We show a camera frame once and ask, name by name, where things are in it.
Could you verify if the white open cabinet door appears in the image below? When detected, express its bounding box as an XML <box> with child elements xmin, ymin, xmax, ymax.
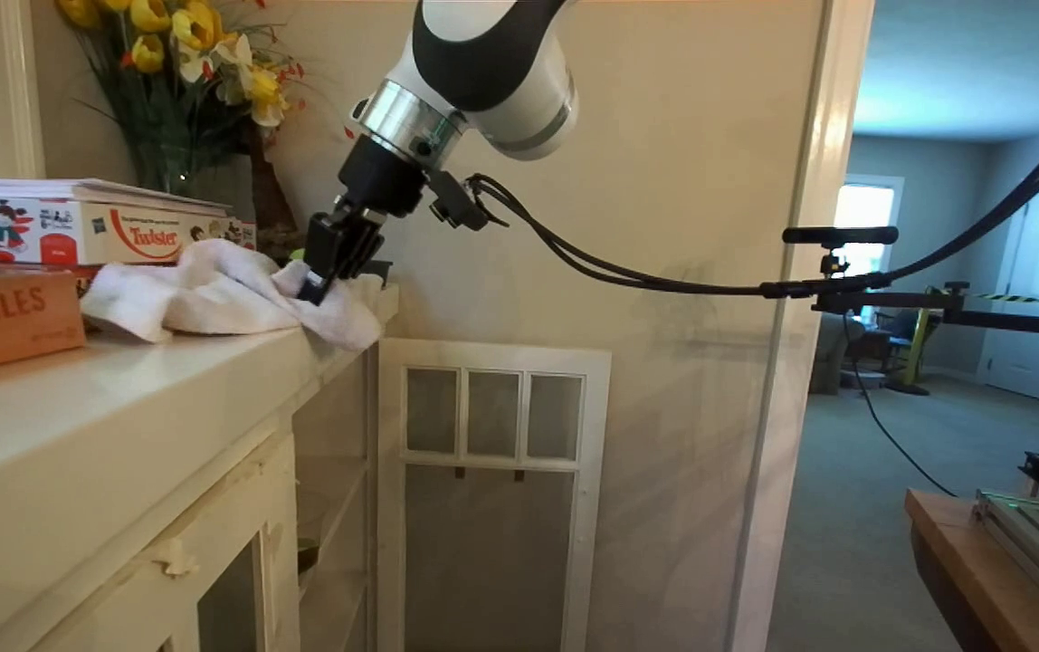
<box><xmin>374</xmin><ymin>333</ymin><xmax>616</xmax><ymax>652</ymax></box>

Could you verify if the yellow white flower bouquet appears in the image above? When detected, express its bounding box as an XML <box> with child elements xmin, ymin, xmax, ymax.
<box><xmin>54</xmin><ymin>0</ymin><xmax>307</xmax><ymax>185</ymax></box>

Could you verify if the white red puzzle box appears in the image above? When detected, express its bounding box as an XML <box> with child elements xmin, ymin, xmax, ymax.
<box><xmin>0</xmin><ymin>174</ymin><xmax>235</xmax><ymax>271</ymax></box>

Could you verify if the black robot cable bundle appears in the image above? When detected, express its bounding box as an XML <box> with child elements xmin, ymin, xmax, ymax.
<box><xmin>466</xmin><ymin>83</ymin><xmax>1039</xmax><ymax>300</ymax></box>

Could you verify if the green yellow stand leg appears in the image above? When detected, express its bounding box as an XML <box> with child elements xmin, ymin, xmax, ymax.
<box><xmin>893</xmin><ymin>303</ymin><xmax>949</xmax><ymax>398</ymax></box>

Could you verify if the white terry cloth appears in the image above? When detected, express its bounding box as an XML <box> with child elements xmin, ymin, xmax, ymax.
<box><xmin>78</xmin><ymin>236</ymin><xmax>387</xmax><ymax>355</ymax></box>

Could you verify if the thin black camera cable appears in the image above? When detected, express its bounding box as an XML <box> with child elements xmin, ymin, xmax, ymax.
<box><xmin>843</xmin><ymin>349</ymin><xmax>966</xmax><ymax>500</ymax></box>

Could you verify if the white tall counter cabinet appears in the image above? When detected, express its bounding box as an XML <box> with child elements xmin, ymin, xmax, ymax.
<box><xmin>0</xmin><ymin>287</ymin><xmax>403</xmax><ymax>652</ymax></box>

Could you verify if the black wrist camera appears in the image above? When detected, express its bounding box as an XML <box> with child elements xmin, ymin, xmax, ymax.
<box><xmin>423</xmin><ymin>166</ymin><xmax>501</xmax><ymax>236</ymax></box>

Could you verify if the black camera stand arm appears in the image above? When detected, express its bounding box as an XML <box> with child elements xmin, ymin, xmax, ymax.
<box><xmin>811</xmin><ymin>245</ymin><xmax>1039</xmax><ymax>344</ymax></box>

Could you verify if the bright background window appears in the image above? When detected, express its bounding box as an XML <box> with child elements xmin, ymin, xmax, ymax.
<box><xmin>831</xmin><ymin>174</ymin><xmax>910</xmax><ymax>300</ymax></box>

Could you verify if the clear glass vase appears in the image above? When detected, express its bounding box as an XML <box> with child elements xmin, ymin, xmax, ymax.
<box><xmin>130</xmin><ymin>122</ymin><xmax>210</xmax><ymax>198</ymax></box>

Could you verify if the black stereo camera bar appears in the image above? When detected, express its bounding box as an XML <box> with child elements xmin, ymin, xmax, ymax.
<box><xmin>783</xmin><ymin>222</ymin><xmax>901</xmax><ymax>253</ymax></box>

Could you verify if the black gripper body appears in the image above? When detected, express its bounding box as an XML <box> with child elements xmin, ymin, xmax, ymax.
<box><xmin>329</xmin><ymin>136</ymin><xmax>429</xmax><ymax>242</ymax></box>

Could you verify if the brown wooden table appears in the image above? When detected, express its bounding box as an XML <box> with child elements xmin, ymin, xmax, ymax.
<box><xmin>901</xmin><ymin>486</ymin><xmax>1039</xmax><ymax>652</ymax></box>

